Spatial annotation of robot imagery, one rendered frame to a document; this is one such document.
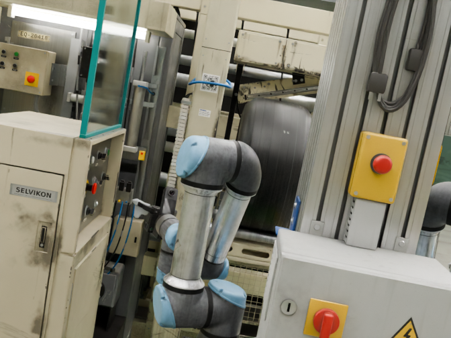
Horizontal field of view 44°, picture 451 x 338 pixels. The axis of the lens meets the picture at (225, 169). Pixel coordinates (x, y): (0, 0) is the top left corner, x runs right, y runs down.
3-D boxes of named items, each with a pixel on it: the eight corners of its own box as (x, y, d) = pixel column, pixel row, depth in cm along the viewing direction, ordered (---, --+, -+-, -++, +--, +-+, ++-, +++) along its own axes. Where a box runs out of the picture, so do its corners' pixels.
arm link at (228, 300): (247, 337, 158) (256, 292, 156) (203, 337, 153) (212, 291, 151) (231, 318, 169) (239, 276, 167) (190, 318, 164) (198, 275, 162)
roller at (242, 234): (202, 232, 238) (204, 222, 237) (203, 229, 243) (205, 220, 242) (282, 247, 238) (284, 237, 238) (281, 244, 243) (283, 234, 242)
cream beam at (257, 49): (233, 60, 260) (239, 29, 258) (233, 63, 285) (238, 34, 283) (360, 84, 261) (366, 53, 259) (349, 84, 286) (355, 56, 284)
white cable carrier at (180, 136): (164, 203, 246) (182, 97, 239) (165, 201, 250) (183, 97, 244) (173, 205, 246) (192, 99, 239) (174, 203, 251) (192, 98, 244)
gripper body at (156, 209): (141, 226, 185) (151, 237, 174) (149, 202, 184) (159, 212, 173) (163, 231, 188) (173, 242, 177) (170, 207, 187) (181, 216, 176)
